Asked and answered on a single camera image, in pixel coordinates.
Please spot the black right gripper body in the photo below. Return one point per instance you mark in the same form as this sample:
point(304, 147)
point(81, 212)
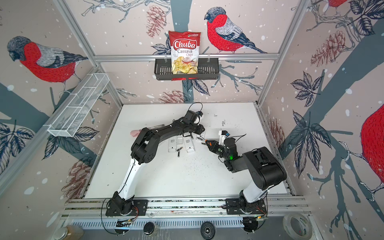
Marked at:
point(220, 149)

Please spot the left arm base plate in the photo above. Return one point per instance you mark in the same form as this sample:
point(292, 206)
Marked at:
point(138, 207)

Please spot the clear tape roll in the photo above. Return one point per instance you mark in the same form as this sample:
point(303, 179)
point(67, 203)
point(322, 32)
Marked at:
point(297, 226)

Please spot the black wall basket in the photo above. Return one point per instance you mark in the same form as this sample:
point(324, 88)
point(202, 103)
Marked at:
point(208, 69)

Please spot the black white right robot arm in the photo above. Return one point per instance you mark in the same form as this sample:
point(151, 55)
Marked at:
point(265, 170)

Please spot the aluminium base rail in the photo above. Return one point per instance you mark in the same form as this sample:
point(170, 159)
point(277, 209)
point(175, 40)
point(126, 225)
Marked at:
point(199, 207)

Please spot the Chuba cassava chips bag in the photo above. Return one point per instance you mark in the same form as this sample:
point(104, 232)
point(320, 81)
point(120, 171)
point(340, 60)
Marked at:
point(185, 50)

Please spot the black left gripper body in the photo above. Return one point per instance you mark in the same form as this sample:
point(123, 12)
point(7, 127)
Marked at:
point(195, 129)

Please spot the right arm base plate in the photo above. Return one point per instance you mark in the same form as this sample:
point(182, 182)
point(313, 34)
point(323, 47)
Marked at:
point(242, 207)

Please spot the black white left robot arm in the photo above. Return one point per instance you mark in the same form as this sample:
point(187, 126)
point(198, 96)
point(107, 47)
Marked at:
point(144, 150)

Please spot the pink handled knife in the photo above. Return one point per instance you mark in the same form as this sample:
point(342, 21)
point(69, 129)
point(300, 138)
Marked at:
point(135, 133)

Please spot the metal lidded jar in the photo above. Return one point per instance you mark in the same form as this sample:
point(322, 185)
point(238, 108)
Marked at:
point(70, 232)

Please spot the white wire mesh basket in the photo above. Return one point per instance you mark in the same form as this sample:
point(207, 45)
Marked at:
point(72, 116)

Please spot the orange black screwdriver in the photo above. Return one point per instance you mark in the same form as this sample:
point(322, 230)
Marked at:
point(211, 144)

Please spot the white remote control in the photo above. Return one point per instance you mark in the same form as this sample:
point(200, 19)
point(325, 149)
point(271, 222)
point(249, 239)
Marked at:
point(189, 145)
point(200, 139)
point(172, 144)

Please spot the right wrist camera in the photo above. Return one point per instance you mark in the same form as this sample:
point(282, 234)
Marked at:
point(222, 136)

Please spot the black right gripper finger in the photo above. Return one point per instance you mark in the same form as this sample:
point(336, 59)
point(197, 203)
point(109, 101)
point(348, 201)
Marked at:
point(211, 142)
point(212, 149)

